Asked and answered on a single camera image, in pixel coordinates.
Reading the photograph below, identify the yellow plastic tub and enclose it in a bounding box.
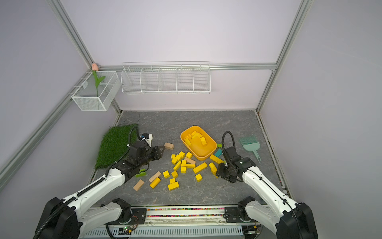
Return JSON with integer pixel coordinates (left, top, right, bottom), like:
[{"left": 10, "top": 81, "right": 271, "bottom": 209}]
[{"left": 180, "top": 125, "right": 217, "bottom": 161}]

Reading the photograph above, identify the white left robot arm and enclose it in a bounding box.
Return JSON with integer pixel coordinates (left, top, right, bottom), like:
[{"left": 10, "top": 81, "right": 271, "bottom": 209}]
[{"left": 34, "top": 140, "right": 165, "bottom": 239}]

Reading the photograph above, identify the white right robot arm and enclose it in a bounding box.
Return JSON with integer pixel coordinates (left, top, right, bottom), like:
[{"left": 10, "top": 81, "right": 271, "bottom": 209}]
[{"left": 216, "top": 146, "right": 318, "bottom": 239}]

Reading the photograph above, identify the yellow long block by tub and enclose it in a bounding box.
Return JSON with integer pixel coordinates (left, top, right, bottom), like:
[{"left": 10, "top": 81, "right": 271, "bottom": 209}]
[{"left": 210, "top": 154, "right": 224, "bottom": 164}]

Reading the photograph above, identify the green rectangular block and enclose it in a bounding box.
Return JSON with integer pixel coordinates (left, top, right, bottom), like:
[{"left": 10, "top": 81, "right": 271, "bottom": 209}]
[{"left": 135, "top": 169, "right": 147, "bottom": 177}]

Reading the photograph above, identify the teal block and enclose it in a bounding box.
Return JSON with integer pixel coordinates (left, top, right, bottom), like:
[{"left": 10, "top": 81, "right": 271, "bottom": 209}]
[{"left": 214, "top": 148, "right": 222, "bottom": 158}]

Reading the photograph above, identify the natural wood long block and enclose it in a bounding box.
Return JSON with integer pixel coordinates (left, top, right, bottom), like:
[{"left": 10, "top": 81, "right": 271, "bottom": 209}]
[{"left": 149, "top": 171, "right": 162, "bottom": 183}]

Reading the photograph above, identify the green artificial grass mat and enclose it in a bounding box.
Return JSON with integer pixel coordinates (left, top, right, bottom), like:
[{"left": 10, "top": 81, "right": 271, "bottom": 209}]
[{"left": 95, "top": 124, "right": 138, "bottom": 170}]

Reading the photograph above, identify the natural wood cube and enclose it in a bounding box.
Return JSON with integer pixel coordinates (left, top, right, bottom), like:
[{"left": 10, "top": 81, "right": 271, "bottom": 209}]
[{"left": 164, "top": 142, "right": 175, "bottom": 150}]

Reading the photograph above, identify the yellow long block diagonal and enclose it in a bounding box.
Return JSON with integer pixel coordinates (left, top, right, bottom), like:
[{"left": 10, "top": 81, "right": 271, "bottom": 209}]
[{"left": 193, "top": 162, "right": 208, "bottom": 174}]

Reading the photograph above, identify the yellow block front long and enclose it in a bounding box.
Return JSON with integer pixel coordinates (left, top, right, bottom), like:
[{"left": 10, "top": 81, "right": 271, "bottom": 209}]
[{"left": 150, "top": 177, "right": 161, "bottom": 189}]

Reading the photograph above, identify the natural wood block lower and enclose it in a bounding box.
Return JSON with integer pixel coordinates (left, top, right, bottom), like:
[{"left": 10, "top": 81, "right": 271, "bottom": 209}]
[{"left": 133, "top": 179, "right": 145, "bottom": 191}]

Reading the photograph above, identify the green plastic dustpan brush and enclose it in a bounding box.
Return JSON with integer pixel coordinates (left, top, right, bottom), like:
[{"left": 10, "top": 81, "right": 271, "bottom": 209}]
[{"left": 239, "top": 135, "right": 262, "bottom": 162}]

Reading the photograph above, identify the yellow small cube right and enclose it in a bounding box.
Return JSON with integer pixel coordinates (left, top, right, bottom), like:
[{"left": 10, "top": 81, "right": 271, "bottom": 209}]
[{"left": 196, "top": 174, "right": 203, "bottom": 182}]

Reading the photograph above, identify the yellow flat horizontal block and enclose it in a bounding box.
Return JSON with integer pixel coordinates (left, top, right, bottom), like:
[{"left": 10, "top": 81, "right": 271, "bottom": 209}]
[{"left": 181, "top": 164, "right": 196, "bottom": 168}]

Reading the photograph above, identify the yellow block bottom wide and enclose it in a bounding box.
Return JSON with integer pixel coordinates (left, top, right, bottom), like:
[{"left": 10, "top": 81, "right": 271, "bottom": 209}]
[{"left": 168, "top": 182, "right": 180, "bottom": 191}]

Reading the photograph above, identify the natural wood centre block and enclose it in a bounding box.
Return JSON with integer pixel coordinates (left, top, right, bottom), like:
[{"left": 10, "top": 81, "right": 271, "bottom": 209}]
[{"left": 185, "top": 157, "right": 196, "bottom": 164}]

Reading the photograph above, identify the white mesh corner basket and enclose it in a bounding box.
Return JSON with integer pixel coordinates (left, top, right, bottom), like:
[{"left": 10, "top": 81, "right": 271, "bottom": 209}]
[{"left": 71, "top": 71, "right": 121, "bottom": 112}]

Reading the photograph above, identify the pink artificial tulip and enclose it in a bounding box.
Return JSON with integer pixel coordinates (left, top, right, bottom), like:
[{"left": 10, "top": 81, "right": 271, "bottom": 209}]
[{"left": 92, "top": 63, "right": 105, "bottom": 97}]

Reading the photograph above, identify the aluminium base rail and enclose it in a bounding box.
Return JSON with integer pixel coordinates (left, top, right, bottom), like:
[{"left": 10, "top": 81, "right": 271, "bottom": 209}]
[{"left": 55, "top": 204, "right": 302, "bottom": 239}]

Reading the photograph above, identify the white wire shelf basket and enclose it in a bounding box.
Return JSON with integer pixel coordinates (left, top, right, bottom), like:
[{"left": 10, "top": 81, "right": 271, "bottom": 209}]
[{"left": 121, "top": 61, "right": 211, "bottom": 94}]

